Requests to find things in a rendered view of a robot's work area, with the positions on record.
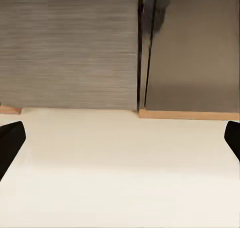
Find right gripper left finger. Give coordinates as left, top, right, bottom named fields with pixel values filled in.
left=0, top=121, right=26, bottom=181

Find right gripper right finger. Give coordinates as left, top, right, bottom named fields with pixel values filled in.
left=224, top=120, right=240, bottom=161

